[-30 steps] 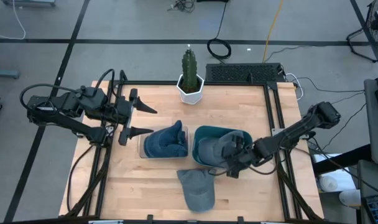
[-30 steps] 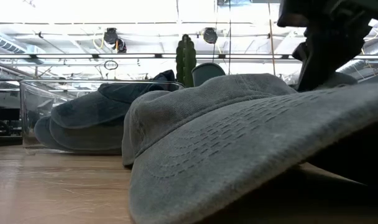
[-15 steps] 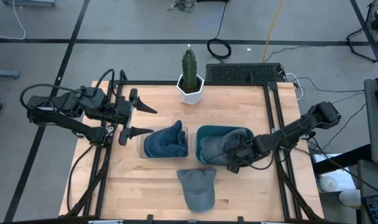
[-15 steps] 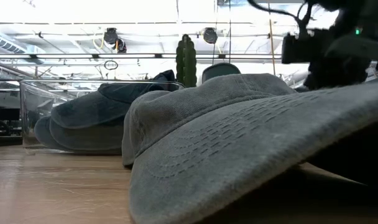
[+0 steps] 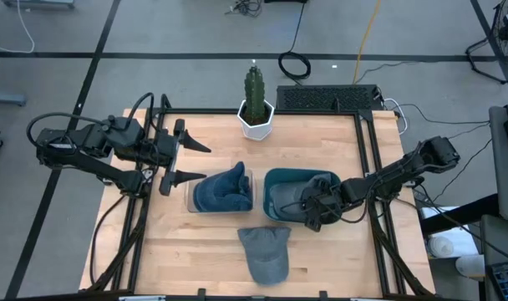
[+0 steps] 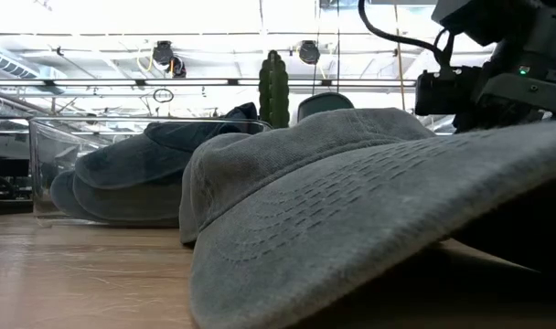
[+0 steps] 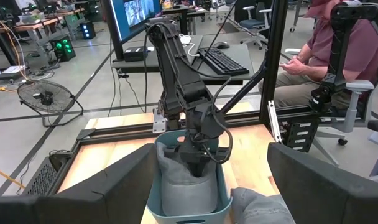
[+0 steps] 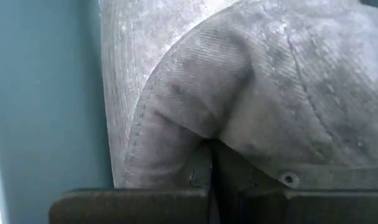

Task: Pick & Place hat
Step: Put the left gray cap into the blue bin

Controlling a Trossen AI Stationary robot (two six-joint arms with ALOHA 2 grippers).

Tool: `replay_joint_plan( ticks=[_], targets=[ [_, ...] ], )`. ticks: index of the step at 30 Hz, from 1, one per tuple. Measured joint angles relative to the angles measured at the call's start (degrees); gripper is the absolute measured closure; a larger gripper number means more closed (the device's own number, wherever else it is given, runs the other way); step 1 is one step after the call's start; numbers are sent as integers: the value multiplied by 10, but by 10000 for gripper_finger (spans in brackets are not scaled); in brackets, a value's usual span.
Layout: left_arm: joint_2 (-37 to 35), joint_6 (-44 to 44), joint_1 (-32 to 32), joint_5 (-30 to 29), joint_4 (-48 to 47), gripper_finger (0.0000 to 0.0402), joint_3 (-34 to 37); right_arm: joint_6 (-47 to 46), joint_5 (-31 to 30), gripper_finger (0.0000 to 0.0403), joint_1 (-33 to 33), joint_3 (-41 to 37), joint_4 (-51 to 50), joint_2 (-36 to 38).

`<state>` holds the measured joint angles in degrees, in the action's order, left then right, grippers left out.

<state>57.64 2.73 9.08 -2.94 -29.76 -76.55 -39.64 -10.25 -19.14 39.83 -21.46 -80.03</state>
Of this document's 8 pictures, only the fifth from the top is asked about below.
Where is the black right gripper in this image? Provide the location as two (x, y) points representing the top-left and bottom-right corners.
(299, 182), (346, 233)

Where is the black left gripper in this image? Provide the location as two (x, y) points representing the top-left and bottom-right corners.
(153, 118), (212, 197)

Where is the grey washed cotton cap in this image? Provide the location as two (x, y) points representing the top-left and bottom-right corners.
(306, 172), (335, 191)
(236, 226), (292, 287)
(269, 181), (312, 222)

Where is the clear plastic bin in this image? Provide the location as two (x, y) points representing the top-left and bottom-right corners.
(185, 167), (256, 214)

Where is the teal plastic bin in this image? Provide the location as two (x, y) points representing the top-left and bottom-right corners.
(262, 167), (343, 223)

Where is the white hexagonal plant pot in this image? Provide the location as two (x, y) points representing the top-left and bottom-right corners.
(236, 99), (276, 142)

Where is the green cactus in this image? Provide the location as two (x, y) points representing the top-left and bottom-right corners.
(243, 64), (267, 125)

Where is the black vented computer case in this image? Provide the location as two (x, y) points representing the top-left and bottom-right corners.
(276, 84), (384, 112)

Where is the white paper roll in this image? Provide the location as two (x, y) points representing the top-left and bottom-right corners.
(429, 237), (455, 258)
(455, 254), (487, 279)

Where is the black metal beam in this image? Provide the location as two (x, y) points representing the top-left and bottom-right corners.
(419, 192), (500, 235)

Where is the grey desk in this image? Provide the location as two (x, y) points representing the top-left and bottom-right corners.
(487, 105), (508, 222)

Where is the grey metal base bar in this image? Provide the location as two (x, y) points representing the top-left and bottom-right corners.
(2, 0), (75, 9)
(0, 92), (28, 107)

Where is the black aluminium table frame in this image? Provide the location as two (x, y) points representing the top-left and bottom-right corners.
(86, 106), (431, 296)

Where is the white looped cable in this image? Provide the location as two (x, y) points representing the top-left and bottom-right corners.
(383, 98), (409, 135)

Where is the black coiled power cable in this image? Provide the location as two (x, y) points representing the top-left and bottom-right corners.
(277, 0), (312, 80)

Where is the thin black power cable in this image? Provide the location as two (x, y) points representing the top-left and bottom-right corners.
(387, 102), (491, 125)

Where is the black cable tangle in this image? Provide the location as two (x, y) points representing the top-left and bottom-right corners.
(225, 0), (263, 18)

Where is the yellow extension cable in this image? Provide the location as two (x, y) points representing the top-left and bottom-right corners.
(353, 0), (383, 84)

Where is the white floor cable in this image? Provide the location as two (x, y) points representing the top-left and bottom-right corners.
(0, 0), (36, 54)

